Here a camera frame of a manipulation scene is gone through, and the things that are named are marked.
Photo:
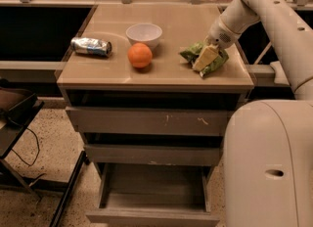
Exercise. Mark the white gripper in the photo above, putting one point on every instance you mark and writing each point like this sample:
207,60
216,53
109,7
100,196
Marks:
220,37

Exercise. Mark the grey drawer cabinet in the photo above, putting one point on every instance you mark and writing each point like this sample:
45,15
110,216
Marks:
166,83

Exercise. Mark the green jalapeno chip bag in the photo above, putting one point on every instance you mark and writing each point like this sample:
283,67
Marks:
203,58

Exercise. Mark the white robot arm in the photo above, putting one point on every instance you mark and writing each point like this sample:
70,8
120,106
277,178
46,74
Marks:
268,144

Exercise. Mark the grey drawer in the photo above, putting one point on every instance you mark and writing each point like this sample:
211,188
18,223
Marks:
149,121
153,155
160,195

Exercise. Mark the middle grey drawer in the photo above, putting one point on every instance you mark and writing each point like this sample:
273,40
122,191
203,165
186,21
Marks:
153,155

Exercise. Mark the bottom grey drawer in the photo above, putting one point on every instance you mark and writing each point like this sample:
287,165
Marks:
160,195

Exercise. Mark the white bowl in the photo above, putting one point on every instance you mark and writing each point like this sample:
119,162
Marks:
146,33

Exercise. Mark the white stick tool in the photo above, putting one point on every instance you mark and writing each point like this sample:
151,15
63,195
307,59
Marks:
262,54

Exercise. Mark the crushed silver soda can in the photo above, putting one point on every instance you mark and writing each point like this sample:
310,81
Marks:
91,46

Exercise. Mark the white curved base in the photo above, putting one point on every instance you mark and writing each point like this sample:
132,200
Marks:
280,76

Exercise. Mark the top grey drawer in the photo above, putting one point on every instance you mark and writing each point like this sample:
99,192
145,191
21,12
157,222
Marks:
149,121

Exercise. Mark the orange fruit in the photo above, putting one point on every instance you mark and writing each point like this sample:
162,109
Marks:
139,55

